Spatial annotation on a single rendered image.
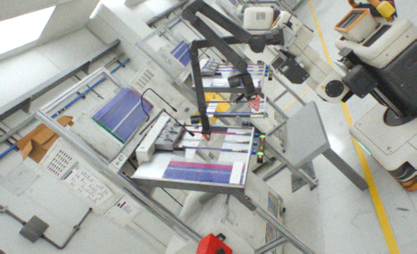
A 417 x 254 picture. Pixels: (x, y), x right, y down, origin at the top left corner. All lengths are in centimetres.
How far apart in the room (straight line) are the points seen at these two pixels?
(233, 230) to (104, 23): 425
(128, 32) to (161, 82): 225
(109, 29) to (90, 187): 371
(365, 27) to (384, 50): 20
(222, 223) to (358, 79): 117
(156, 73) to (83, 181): 147
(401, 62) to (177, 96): 217
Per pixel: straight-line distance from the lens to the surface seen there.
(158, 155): 226
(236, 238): 223
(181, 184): 200
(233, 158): 216
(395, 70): 188
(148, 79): 340
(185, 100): 336
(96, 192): 232
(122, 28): 551
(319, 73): 191
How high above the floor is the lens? 148
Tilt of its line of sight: 10 degrees down
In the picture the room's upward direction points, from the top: 49 degrees counter-clockwise
